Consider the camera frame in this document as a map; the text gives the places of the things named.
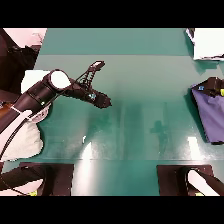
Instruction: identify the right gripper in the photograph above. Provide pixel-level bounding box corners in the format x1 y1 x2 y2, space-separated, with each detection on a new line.
191 76 224 98

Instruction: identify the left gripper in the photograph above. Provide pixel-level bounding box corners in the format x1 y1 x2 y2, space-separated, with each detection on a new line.
75 84 105 108

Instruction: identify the purple garment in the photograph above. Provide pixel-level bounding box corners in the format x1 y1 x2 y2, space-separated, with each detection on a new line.
191 87 224 145

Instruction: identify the white folded garment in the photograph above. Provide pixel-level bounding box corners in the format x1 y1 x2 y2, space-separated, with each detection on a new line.
193 28 224 62

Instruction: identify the pink striped garment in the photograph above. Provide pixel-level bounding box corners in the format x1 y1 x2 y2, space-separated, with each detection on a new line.
28 103 54 125

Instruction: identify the black garment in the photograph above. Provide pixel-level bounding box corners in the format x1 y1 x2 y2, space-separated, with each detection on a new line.
0 29 42 96

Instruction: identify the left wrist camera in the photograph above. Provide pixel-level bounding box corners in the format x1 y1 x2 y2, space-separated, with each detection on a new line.
77 60 106 90

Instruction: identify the black cable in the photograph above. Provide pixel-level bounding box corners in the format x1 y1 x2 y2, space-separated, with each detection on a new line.
0 118 30 161

